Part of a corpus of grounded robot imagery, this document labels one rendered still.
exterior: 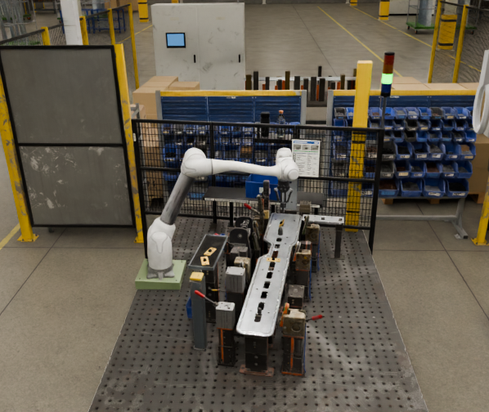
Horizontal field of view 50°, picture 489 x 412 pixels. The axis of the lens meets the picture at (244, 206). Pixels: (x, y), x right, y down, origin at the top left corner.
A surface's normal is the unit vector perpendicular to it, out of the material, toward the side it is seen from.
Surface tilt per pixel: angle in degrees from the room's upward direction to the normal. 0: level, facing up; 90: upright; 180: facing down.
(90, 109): 91
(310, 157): 90
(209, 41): 90
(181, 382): 0
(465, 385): 0
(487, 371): 0
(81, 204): 95
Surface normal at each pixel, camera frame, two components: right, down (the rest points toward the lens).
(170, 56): -0.04, 0.42
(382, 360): -0.01, -0.91
